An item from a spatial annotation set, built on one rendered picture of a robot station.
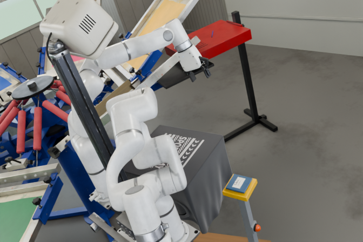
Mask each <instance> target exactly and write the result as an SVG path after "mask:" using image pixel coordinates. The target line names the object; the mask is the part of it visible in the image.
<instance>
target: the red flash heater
mask: <svg viewBox="0 0 363 242"><path fill-rule="evenodd" d="M212 31H213V36H212ZM195 36H197V37H198V38H199V39H200V42H199V43H198V44H197V45H196V46H195V47H196V48H197V50H198V51H199V52H200V54H201V56H202V57H205V58H208V59H211V58H213V57H215V56H217V55H219V54H221V53H223V52H226V51H228V50H230V49H232V48H234V47H236V46H238V45H240V44H243V43H245V42H247V41H249V40H250V39H252V35H251V29H248V28H245V27H243V26H242V25H241V24H238V23H235V22H231V21H228V20H227V21H223V20H219V21H217V22H214V23H212V24H210V25H208V26H205V27H203V28H201V29H199V30H197V31H194V32H192V33H190V34H188V37H189V39H190V40H191V39H192V38H193V37H195ZM165 51H166V54H167V55H169V56H170V57H171V56H173V55H174V54H175V53H176V52H177V50H176V49H174V45H173V44H172V43H171V44H170V45H168V46H165Z"/></svg>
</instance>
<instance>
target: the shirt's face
mask: <svg viewBox="0 0 363 242"><path fill-rule="evenodd" d="M165 133H168V134H172V135H178V136H184V137H190V138H195V139H201V140H205V141H204V142H203V143H202V145H201V146H200V148H199V149H198V150H197V152H196V153H195V154H194V155H193V157H192V158H191V159H190V161H189V162H188V163H187V164H186V166H185V167H184V168H183V170H184V173H185V176H186V181H187V184H188V183H189V181H190V180H191V178H192V177H193V176H194V174H195V173H196V172H197V170H198V169H199V168H200V166H201V164H202V163H203V162H204V160H205V159H206V158H207V156H208V155H209V154H210V152H211V151H212V150H213V148H214V147H215V145H216V144H217V143H218V141H219V140H220V138H221V137H222V135H217V134H212V133H206V132H200V131H193V130H187V129H181V128H177V127H170V126H164V125H159V126H158V127H157V128H156V129H155V130H154V131H153V132H152V133H151V134H150V137H151V138H154V137H158V136H161V135H164V134H165ZM123 169H124V171H127V172H131V173H135V174H139V175H143V174H145V173H147V172H150V171H153V170H156V169H153V168H146V169H141V170H140V169H137V168H136V167H135V166H134V163H133V161H132V159H131V160H130V161H129V162H127V163H126V164H125V165H124V167H123Z"/></svg>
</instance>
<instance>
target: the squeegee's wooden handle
mask: <svg viewBox="0 0 363 242"><path fill-rule="evenodd" d="M132 89H134V88H133V87H132V85H131V82H130V81H129V80H126V81H125V82H124V83H123V84H122V85H120V86H119V87H118V88H116V89H115V90H114V91H113V92H112V93H111V94H109V95H108V96H107V97H106V98H105V99H103V100H102V101H101V102H100V103H99V104H97V105H96V106H95V108H96V111H97V113H98V115H99V117H101V116H102V115H103V114H104V113H105V112H106V111H107V110H106V103H107V102H108V100H110V99H111V98H113V97H116V96H119V95H122V94H124V93H128V92H129V91H131V90H132Z"/></svg>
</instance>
